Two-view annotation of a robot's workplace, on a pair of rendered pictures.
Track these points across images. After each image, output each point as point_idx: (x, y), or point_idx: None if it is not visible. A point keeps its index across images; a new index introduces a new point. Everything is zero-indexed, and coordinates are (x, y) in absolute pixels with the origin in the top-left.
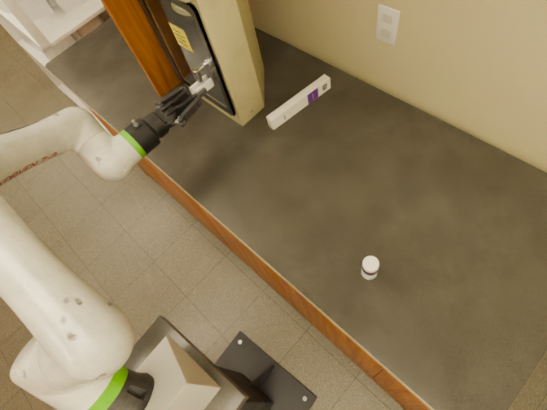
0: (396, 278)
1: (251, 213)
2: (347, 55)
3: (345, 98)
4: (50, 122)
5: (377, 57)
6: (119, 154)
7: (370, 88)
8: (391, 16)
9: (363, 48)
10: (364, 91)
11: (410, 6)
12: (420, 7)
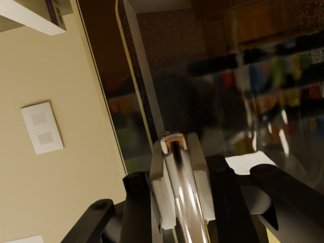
0: None
1: None
2: (79, 37)
3: (2, 19)
4: None
5: (35, 72)
6: None
7: (5, 29)
8: (42, 144)
9: (60, 70)
10: (2, 27)
11: (29, 166)
12: (19, 170)
